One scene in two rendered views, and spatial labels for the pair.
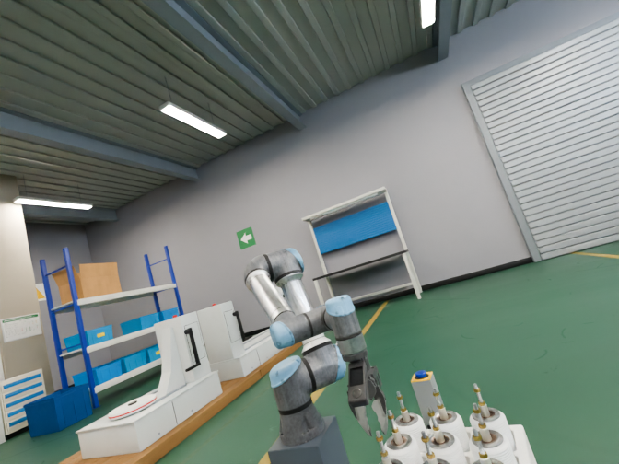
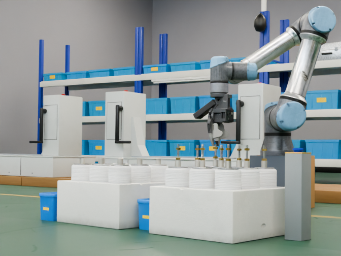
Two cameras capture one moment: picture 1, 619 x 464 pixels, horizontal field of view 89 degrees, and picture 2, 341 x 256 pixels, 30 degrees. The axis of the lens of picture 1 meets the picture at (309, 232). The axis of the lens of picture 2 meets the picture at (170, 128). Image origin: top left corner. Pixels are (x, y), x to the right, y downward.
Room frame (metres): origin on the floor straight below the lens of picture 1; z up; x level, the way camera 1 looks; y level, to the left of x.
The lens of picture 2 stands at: (1.37, -2.59, 0.31)
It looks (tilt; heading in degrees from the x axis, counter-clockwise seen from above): 2 degrees up; 104
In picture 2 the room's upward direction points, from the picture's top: 1 degrees clockwise
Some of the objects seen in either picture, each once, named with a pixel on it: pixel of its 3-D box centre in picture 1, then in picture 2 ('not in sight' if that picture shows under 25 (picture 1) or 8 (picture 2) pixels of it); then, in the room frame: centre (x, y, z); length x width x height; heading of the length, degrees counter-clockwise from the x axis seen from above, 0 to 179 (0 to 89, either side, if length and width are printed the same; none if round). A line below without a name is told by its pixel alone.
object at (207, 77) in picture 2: not in sight; (193, 78); (-0.32, 5.04, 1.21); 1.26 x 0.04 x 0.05; 160
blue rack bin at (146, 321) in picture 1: (140, 323); not in sight; (5.46, 3.23, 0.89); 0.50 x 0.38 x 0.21; 69
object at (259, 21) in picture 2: not in sight; (260, 22); (0.54, 4.65, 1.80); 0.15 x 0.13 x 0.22; 160
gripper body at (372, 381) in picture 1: (361, 373); (220, 108); (0.92, -0.02, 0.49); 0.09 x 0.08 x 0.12; 161
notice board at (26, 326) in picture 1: (22, 327); not in sight; (4.90, 4.72, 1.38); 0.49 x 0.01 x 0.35; 160
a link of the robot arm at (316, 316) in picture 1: (323, 319); (242, 71); (1.00, 0.04, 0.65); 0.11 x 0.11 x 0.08; 23
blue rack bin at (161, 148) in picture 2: not in sight; (165, 148); (-0.79, 5.49, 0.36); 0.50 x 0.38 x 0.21; 70
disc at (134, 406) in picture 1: (133, 405); not in sight; (2.31, 1.55, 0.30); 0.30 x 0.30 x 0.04
